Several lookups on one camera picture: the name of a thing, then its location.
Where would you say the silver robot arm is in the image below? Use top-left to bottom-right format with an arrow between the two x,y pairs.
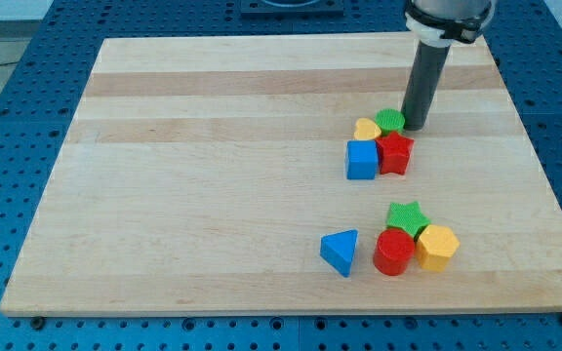
404,0 -> 497,48

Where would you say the yellow hexagon block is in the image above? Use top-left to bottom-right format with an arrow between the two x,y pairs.
416,224 -> 461,272

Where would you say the light wooden board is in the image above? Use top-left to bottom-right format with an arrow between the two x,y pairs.
0,32 -> 562,317

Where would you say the blue cube block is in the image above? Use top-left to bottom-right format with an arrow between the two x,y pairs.
345,140 -> 379,180

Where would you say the blue triangle block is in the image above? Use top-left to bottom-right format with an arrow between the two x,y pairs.
319,229 -> 358,278

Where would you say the yellow heart block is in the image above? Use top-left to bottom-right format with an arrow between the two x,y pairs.
353,118 -> 381,140

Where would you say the red star block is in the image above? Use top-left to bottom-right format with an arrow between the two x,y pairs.
376,132 -> 415,176

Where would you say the green cylinder block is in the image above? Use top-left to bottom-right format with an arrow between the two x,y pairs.
375,108 -> 405,137

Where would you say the green star block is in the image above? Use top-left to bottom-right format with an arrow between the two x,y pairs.
385,201 -> 431,239

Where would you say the red cylinder block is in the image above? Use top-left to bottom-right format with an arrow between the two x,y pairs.
373,227 -> 415,276

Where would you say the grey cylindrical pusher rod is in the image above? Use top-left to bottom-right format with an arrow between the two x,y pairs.
401,42 -> 450,131

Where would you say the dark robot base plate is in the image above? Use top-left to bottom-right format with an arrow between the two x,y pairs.
237,0 -> 344,17

